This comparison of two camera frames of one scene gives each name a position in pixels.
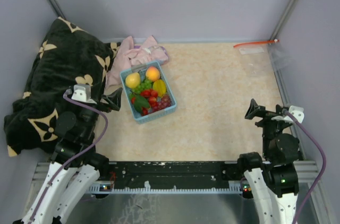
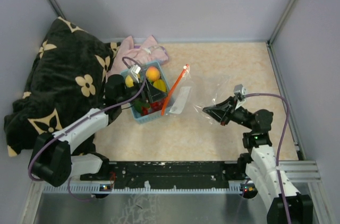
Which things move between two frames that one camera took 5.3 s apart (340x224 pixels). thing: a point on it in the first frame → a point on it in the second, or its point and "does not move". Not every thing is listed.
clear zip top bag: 270,58 → 199,92
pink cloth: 128,56 does not move
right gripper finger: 255,110 → 223,104
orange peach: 152,73 does not move
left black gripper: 107,106 → 150,93
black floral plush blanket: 62,52 does not move
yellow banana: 160,86 does not move
